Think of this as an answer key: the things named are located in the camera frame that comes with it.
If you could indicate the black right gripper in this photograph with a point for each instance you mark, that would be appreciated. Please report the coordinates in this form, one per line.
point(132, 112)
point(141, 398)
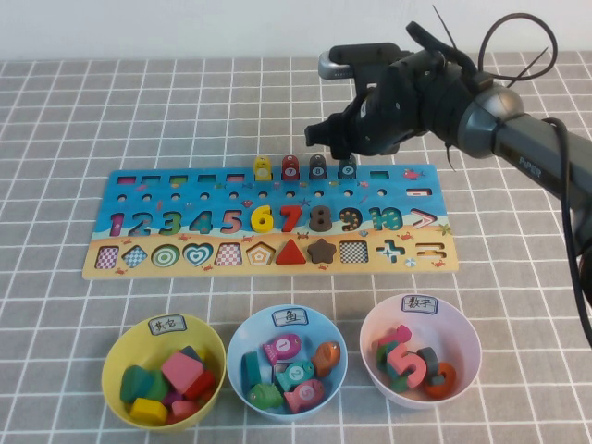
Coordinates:
point(393, 115)

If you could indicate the dark grey wooden fish piece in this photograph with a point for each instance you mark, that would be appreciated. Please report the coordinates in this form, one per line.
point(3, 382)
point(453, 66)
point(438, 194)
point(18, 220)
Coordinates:
point(348, 170)

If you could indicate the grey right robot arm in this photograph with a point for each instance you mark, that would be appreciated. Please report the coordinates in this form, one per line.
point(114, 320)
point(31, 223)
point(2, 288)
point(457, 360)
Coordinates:
point(532, 152)

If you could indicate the red wooden fish piece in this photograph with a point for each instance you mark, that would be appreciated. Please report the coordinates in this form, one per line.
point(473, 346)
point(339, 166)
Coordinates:
point(290, 168)

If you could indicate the yellow wooden fish piece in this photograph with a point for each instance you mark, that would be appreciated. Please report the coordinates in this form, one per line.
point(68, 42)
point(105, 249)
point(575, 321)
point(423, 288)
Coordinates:
point(262, 168)

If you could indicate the brown wooden star piece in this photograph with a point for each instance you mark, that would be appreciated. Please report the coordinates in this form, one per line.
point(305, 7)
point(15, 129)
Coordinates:
point(321, 252)

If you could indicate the red wooden triangle piece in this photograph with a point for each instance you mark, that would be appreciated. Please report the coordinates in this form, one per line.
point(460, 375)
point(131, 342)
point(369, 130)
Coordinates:
point(290, 255)

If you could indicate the colourful wooden puzzle board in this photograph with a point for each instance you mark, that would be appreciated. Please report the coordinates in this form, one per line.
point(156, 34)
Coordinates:
point(222, 204)

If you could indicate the paper label on blue bowl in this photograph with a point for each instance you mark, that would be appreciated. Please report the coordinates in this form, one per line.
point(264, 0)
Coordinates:
point(290, 317)

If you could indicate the paper label on pink bowl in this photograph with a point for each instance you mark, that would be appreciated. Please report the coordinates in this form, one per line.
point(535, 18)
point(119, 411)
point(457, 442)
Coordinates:
point(420, 305)

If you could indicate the magenta wooden number piece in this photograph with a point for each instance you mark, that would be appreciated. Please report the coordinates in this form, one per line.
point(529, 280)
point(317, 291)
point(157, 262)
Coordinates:
point(401, 333)

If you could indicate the pink fish piece number one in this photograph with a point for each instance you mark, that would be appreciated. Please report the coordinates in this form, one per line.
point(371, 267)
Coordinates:
point(283, 346)

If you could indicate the light blue plastic bowl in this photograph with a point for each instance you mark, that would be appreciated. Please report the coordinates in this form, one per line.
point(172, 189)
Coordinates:
point(250, 337)

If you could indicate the teal wooden number piece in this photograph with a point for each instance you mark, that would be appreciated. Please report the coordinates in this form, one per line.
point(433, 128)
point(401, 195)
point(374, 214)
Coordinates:
point(393, 348)

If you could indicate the orange wooden fish piece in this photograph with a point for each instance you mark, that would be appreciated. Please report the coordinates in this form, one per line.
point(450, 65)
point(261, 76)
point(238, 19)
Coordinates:
point(326, 357)

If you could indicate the green wooden number piece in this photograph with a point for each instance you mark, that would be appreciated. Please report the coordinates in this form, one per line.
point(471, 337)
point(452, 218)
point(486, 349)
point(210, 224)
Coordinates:
point(381, 357)

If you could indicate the pink plastic bowl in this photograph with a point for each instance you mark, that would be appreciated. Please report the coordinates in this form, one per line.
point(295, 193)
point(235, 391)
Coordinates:
point(458, 337)

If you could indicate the teal fish piece number two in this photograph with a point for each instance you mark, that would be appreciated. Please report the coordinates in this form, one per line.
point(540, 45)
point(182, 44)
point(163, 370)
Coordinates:
point(296, 373)

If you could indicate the dark teal wooden fish piece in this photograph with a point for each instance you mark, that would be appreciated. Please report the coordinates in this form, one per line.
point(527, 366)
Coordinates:
point(251, 370)

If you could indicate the paper label on yellow bowl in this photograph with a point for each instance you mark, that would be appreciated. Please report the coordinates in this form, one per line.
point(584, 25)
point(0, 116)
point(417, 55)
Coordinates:
point(167, 324)

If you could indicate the pink fish piece number five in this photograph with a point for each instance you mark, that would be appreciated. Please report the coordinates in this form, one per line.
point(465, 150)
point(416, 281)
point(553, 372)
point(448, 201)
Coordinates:
point(305, 393)

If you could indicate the green wooden fish piece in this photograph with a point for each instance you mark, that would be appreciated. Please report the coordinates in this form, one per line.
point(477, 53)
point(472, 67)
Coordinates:
point(264, 395)

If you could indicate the orange wooden number piece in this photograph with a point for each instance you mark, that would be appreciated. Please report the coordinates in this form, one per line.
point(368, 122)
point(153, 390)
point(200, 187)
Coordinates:
point(444, 386)

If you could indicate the yellow plastic bowl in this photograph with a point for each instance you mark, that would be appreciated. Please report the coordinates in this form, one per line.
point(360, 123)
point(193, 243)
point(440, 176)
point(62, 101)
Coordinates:
point(139, 342)

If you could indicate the grey fish peg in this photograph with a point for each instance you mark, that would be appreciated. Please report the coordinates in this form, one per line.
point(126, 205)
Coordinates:
point(317, 167)

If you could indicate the red wooden number seven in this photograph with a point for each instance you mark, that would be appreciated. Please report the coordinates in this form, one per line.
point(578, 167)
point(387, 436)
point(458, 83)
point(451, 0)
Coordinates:
point(292, 213)

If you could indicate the brown wooden number eight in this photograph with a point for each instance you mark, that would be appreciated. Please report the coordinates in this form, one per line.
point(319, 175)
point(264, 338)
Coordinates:
point(320, 225)

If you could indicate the yellow wooden number six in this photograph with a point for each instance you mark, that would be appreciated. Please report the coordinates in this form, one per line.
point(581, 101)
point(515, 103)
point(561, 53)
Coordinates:
point(259, 222)

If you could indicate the black zip tie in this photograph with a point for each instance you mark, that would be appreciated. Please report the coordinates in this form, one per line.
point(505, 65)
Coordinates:
point(445, 28)

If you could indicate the pink wooden number five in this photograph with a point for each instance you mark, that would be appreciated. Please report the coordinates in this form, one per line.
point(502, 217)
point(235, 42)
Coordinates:
point(401, 358)

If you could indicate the dark grey wooden block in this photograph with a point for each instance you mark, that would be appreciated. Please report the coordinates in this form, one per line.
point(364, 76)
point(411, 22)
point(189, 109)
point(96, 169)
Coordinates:
point(190, 353)

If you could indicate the pink wooden square block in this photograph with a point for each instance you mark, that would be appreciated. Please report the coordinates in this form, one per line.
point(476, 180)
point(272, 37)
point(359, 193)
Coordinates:
point(181, 371)

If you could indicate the red wooden block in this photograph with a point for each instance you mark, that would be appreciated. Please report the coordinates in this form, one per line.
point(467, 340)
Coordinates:
point(201, 385)

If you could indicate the grey checked tablecloth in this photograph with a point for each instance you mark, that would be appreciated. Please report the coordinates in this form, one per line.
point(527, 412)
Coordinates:
point(46, 139)

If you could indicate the green wooden block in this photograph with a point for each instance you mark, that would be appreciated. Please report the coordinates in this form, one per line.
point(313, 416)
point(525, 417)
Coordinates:
point(158, 388)

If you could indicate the magenta wooden block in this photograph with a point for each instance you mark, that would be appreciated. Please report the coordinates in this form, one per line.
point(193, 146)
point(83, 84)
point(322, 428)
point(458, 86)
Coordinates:
point(171, 398)

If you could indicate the coral wooden block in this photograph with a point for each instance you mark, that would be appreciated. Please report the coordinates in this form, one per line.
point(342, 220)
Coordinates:
point(185, 410)

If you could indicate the dark teal wooden block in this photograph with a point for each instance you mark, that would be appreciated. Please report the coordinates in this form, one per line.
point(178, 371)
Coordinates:
point(135, 384)

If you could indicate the yellow wooden block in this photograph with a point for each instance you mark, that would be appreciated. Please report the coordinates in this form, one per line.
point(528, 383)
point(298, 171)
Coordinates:
point(148, 410)

